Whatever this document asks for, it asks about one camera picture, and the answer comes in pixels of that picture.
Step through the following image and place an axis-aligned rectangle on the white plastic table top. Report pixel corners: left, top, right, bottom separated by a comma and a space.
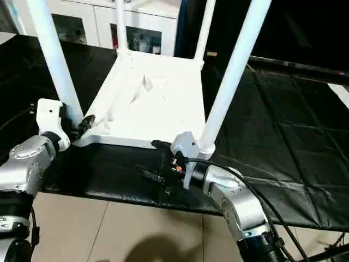
73, 51, 216, 162

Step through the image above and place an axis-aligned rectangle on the white glass door cabinet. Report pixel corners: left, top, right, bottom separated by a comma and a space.
16, 0, 180, 57

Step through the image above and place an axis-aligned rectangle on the light blue plastic pack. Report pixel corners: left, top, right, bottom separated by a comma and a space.
5, 0, 28, 35

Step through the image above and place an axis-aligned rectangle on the black work mat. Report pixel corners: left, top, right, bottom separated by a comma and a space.
0, 34, 349, 233

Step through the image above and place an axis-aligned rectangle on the grey curtain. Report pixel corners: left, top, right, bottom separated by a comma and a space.
0, 0, 13, 32

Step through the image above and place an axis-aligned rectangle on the black box with label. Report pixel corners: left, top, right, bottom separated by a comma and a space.
174, 0, 262, 69

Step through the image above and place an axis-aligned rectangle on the black tripod stand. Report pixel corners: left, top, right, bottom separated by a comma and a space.
308, 231, 349, 262

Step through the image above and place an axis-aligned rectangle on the white flat strip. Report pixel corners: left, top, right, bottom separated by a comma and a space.
328, 83, 349, 109

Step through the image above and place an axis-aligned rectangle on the black long rail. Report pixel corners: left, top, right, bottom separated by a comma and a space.
248, 54, 349, 82

